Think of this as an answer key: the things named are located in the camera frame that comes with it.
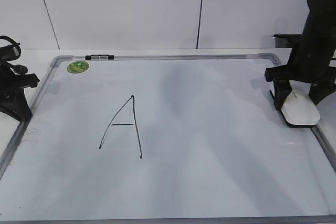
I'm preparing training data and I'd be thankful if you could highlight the round green sticker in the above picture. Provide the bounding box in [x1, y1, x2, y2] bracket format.
[67, 61, 89, 73]

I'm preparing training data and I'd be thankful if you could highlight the grey wrist camera on left arm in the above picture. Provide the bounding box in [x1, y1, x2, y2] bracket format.
[1, 45, 21, 62]

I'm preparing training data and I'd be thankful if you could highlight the white whiteboard eraser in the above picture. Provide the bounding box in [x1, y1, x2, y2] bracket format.
[276, 88, 321, 128]

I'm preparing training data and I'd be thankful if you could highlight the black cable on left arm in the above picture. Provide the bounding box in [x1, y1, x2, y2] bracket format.
[0, 35, 29, 75]

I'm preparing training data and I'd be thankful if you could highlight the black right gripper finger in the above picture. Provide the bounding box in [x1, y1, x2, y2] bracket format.
[308, 81, 335, 105]
[273, 79, 292, 110]

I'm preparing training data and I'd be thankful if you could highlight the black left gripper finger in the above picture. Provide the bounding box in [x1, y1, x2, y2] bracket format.
[1, 89, 32, 122]

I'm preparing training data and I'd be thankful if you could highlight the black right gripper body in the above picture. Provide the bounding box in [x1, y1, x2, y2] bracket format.
[264, 64, 335, 88]

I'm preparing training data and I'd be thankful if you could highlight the white whiteboard with grey frame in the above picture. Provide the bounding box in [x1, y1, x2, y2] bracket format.
[1, 53, 335, 222]

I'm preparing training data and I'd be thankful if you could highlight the grey wrist camera on arm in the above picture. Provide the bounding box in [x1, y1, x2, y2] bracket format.
[273, 34, 302, 48]
[1, 45, 21, 62]

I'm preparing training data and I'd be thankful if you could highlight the grey wrist camera on right arm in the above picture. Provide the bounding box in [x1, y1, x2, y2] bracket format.
[273, 34, 302, 48]

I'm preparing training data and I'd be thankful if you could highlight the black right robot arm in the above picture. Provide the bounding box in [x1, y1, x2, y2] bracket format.
[265, 0, 335, 110]

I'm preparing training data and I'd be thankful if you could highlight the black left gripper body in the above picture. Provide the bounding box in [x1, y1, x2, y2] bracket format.
[1, 61, 40, 101]

